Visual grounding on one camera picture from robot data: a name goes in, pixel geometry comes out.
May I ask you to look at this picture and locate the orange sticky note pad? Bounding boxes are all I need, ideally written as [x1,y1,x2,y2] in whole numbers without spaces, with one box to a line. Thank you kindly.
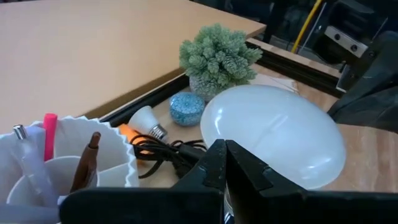
[118,123,150,156]

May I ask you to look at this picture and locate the white ribbed organizer container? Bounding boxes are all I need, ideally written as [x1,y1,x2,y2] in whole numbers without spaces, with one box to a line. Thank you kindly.
[0,115,140,224]

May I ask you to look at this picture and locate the thick yellow tube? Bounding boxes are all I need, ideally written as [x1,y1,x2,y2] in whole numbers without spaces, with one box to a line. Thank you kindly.
[291,0,324,54]

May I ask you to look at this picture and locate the black aluminium frame rail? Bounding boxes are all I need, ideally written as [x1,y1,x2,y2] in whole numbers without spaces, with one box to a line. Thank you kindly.
[99,73,190,128]
[245,39,345,98]

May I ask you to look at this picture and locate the green plant in patterned pot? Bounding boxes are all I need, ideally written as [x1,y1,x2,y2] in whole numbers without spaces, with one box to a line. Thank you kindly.
[178,23,264,102]

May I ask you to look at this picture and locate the small white lightbulb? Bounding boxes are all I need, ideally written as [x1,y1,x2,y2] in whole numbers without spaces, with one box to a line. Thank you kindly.
[127,105,169,142]

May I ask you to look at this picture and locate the blue patterned round tin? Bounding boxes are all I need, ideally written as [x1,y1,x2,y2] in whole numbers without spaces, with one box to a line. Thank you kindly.
[169,91,206,127]

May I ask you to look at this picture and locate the clear tube with silver cap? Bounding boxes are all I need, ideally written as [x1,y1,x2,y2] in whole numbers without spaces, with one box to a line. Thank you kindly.
[12,124,58,208]

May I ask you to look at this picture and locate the pink marker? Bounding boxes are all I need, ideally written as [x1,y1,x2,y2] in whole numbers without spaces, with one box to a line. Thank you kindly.
[43,113,58,162]

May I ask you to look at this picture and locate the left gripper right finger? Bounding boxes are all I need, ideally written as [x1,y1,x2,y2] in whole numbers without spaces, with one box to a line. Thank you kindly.
[226,139,398,224]

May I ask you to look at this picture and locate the large white reflector lightbulb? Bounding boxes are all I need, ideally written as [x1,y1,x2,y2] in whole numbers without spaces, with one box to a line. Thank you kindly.
[200,84,347,224]

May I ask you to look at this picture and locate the tan laminate table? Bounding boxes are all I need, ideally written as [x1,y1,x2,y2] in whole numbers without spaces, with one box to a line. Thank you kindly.
[0,0,267,134]

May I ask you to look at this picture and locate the brown pen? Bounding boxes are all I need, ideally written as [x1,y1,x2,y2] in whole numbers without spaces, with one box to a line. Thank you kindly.
[70,131,102,194]

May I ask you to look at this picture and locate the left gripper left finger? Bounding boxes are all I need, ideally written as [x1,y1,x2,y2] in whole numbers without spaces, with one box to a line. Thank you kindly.
[60,139,226,224]

